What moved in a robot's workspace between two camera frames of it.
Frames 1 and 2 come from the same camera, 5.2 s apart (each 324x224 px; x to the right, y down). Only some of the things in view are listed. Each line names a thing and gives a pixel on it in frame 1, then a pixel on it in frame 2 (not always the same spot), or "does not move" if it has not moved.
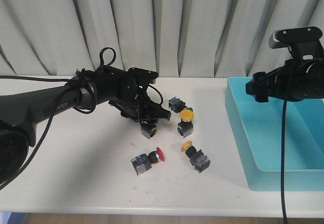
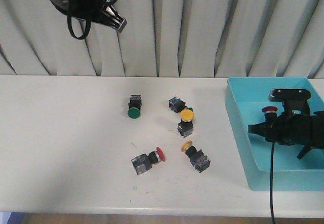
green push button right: [177, 105] does not move
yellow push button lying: [199, 160] does not move
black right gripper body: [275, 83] to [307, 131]
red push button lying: [142, 163] does not move
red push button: [149, 128] to [270, 113]
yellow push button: [185, 127] does not move
